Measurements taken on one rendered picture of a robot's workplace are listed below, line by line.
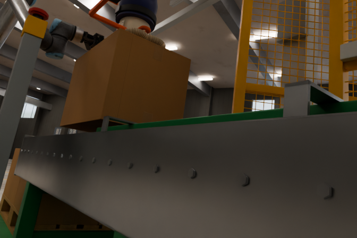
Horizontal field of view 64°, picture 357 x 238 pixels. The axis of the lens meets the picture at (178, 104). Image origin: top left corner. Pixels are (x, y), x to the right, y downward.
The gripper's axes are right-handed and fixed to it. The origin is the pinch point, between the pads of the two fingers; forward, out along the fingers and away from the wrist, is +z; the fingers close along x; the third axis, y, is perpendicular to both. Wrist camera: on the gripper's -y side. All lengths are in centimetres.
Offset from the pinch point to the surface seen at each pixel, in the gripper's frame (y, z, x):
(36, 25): 53, -49, -24
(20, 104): 52, -47, -54
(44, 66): -989, 123, 259
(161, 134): 122, -34, -63
